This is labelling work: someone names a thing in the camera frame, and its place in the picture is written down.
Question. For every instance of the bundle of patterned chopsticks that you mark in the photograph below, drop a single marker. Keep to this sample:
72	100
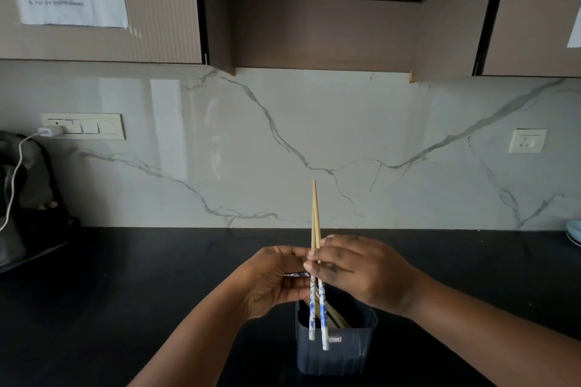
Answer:
338	316

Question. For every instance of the person's left hand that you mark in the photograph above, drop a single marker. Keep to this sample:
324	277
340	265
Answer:
268	282

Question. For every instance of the beige upper cabinet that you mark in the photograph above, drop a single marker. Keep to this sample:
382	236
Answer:
535	15
163	1

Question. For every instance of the person's right forearm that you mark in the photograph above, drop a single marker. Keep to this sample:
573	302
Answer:
490	346

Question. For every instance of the light blue bowl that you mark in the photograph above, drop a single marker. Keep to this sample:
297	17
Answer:
575	230

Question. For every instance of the white wall socket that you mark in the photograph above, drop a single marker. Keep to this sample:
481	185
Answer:
526	142

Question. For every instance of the dark grey plastic container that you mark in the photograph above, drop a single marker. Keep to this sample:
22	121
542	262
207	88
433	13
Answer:
336	359

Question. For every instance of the person's right hand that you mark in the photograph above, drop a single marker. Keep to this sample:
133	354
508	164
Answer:
372	278

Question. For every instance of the white charger plug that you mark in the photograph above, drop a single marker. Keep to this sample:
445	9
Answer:
50	131

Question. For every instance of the black backpack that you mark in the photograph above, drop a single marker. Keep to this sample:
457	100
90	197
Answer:
41	228

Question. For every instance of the white paper sheet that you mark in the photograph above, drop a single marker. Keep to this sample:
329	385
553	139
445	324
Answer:
576	30

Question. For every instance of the person's left forearm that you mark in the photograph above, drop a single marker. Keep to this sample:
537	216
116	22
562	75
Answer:
190	350

